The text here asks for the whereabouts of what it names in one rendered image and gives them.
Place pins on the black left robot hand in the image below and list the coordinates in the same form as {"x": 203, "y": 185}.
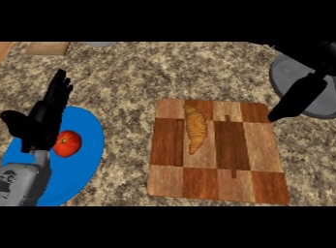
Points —
{"x": 43, "y": 122}

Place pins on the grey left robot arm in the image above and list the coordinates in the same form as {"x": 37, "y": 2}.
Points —
{"x": 15, "y": 184}

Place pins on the golden croissant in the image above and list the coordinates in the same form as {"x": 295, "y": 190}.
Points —
{"x": 195, "y": 129}

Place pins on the checkered wooden cutting board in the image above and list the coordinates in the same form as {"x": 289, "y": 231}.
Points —
{"x": 258, "y": 148}

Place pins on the red tomato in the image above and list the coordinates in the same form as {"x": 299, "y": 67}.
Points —
{"x": 69, "y": 143}

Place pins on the blue plate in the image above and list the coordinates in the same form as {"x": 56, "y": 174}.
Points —
{"x": 86, "y": 145}

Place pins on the tan wooden block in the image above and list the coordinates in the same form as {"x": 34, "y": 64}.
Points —
{"x": 47, "y": 47}

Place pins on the grey round object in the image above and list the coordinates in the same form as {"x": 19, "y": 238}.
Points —
{"x": 99, "y": 44}

